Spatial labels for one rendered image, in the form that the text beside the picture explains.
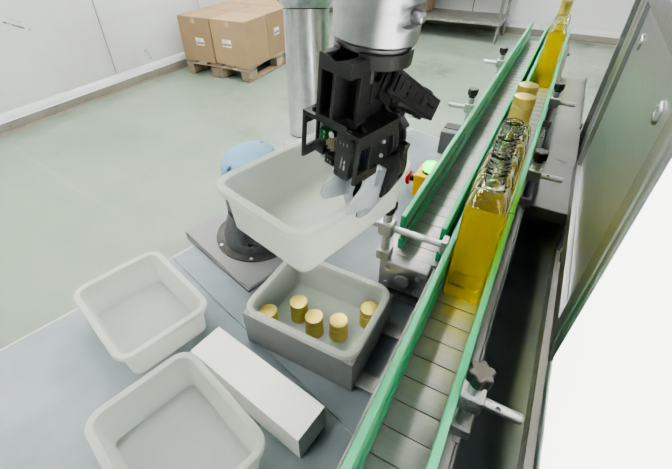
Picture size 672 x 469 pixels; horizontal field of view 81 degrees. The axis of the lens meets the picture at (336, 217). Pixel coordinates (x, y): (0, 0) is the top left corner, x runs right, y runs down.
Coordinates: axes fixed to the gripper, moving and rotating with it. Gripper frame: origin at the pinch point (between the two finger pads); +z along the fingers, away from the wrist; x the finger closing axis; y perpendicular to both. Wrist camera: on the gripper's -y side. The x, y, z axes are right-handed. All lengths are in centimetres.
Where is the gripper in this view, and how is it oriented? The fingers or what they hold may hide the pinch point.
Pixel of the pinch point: (360, 204)
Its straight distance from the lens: 49.3
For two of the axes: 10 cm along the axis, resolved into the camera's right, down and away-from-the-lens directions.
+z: -0.9, 7.4, 6.7
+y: -6.6, 4.6, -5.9
